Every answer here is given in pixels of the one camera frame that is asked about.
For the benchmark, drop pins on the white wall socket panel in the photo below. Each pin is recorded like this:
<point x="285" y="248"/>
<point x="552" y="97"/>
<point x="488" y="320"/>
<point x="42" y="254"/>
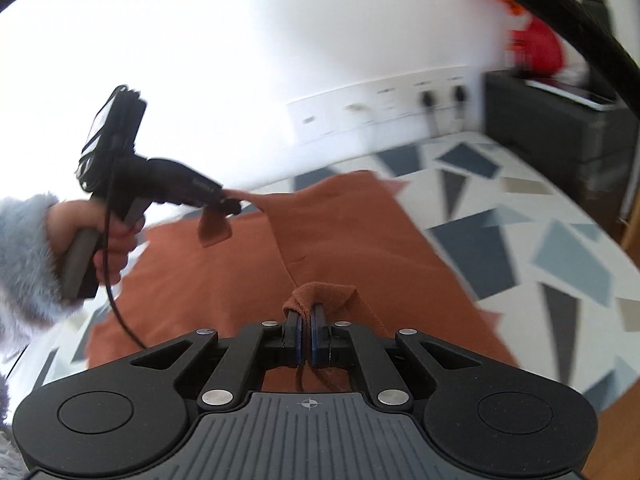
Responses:
<point x="350" y="110"/>

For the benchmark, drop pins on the dark grey nightstand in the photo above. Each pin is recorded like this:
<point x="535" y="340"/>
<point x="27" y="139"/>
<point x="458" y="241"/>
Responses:
<point x="540" y="130"/>

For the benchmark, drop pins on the person's left hand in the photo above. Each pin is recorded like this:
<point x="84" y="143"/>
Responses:
<point x="62" y="220"/>

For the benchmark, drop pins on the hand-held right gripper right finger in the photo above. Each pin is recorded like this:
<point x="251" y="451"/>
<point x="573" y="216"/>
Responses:
<point x="313" y="341"/>

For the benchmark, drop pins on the rust brown garment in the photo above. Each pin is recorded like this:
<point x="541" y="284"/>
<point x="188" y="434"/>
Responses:
<point x="350" y="240"/>

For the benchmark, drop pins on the red object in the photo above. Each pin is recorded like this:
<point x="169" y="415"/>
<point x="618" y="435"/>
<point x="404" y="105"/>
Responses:
<point x="537" y="47"/>

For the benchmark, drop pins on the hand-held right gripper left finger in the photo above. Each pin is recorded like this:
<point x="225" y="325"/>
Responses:
<point x="299" y="341"/>

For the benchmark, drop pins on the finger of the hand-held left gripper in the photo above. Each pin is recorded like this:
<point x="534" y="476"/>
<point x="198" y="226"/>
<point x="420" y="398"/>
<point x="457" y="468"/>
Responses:
<point x="227" y="205"/>

